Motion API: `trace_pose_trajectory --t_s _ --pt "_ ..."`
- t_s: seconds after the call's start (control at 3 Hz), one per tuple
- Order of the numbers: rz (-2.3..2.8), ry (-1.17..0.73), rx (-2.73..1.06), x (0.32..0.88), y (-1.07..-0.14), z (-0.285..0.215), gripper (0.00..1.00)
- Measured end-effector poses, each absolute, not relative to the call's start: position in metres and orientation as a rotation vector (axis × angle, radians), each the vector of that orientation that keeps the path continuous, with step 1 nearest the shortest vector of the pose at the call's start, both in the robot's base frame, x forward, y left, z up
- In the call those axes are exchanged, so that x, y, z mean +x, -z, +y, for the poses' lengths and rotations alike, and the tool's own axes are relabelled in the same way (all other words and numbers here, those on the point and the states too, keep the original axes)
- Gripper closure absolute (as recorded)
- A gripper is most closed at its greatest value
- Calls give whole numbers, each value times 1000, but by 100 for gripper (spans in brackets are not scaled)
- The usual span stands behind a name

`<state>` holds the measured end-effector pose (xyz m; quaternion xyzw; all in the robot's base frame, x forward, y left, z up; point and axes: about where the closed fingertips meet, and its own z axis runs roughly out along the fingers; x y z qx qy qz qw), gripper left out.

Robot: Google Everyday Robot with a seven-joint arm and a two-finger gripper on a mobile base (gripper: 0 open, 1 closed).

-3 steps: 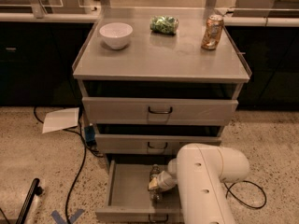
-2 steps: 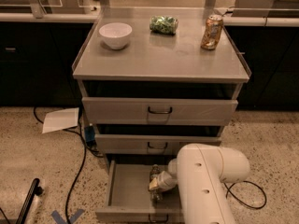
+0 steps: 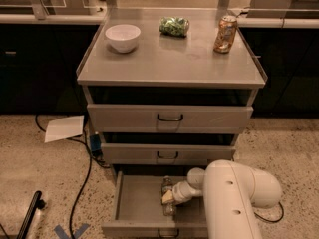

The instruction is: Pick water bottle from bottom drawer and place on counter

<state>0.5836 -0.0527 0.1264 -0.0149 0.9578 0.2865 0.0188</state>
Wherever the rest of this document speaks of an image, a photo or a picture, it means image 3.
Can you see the middle grey drawer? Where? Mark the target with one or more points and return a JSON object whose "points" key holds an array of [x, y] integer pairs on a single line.
{"points": [[164, 154]]}

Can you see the top grey drawer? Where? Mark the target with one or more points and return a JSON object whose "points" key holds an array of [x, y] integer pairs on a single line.
{"points": [[169, 119]]}

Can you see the dark counter cabinet left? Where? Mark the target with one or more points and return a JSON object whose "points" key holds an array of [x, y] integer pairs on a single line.
{"points": [[38, 64]]}

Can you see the grey metal drawer cabinet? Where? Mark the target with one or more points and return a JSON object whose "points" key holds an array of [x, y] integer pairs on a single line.
{"points": [[170, 71]]}

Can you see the green snack bag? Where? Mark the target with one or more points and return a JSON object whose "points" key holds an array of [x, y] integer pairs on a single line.
{"points": [[174, 26]]}

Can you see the black bar lower left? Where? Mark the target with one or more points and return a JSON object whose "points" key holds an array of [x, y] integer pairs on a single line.
{"points": [[37, 203]]}

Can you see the orange soda can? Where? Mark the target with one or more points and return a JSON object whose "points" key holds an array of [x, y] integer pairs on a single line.
{"points": [[226, 33]]}

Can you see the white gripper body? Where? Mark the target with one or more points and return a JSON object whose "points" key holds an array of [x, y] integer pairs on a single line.
{"points": [[179, 192]]}

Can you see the clear plastic water bottle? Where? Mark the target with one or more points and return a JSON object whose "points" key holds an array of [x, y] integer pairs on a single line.
{"points": [[168, 209]]}

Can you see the blue power adapter box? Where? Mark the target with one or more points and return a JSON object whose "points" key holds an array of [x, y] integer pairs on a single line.
{"points": [[95, 145]]}

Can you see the grey drawer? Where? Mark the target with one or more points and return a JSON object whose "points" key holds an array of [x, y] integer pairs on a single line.
{"points": [[138, 213], [164, 154], [169, 119]]}

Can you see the white paper sheet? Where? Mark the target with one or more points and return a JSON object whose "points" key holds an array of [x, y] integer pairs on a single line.
{"points": [[64, 128]]}

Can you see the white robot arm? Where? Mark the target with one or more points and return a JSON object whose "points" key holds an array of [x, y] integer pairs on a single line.
{"points": [[230, 192]]}

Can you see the white ceramic bowl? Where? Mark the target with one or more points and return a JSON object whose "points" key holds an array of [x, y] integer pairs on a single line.
{"points": [[123, 38]]}

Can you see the bottom grey drawer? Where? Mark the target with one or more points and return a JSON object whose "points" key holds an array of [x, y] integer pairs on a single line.
{"points": [[138, 213]]}

